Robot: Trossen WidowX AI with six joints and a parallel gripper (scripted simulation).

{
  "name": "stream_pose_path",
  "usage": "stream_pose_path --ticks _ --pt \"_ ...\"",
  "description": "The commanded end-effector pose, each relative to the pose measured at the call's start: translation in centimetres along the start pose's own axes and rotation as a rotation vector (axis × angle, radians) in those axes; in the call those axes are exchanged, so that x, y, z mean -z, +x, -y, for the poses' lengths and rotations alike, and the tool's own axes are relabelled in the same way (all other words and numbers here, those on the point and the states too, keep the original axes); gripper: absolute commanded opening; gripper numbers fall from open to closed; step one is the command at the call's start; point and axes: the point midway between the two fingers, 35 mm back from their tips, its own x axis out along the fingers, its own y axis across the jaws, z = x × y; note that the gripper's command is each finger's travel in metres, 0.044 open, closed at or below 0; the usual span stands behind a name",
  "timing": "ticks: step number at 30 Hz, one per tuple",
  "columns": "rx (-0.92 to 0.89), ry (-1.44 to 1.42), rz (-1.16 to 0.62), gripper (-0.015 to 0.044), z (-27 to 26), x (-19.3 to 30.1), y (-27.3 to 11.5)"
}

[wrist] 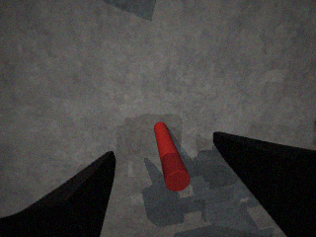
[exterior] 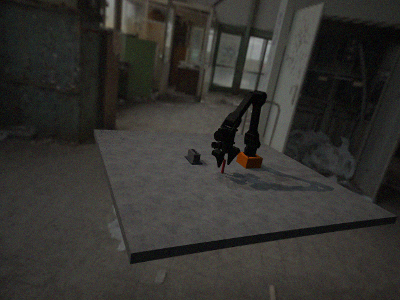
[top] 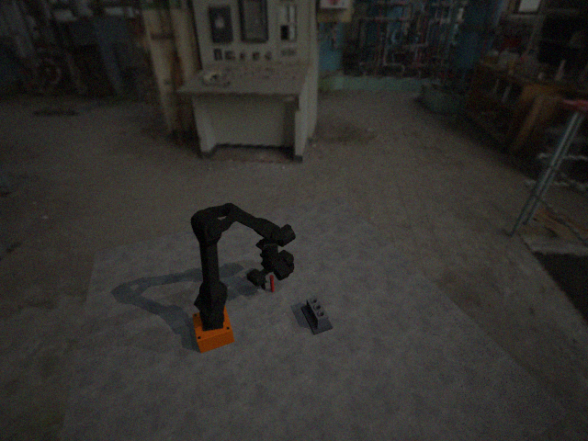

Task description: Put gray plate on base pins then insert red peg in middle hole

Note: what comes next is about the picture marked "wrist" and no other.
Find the red peg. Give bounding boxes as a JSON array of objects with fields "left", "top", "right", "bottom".
[{"left": 154, "top": 121, "right": 191, "bottom": 192}]

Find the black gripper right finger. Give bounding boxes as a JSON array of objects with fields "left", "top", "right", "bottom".
[{"left": 213, "top": 131, "right": 316, "bottom": 237}]

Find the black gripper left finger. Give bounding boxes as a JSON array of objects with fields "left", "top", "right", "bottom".
[{"left": 0, "top": 151, "right": 116, "bottom": 237}]

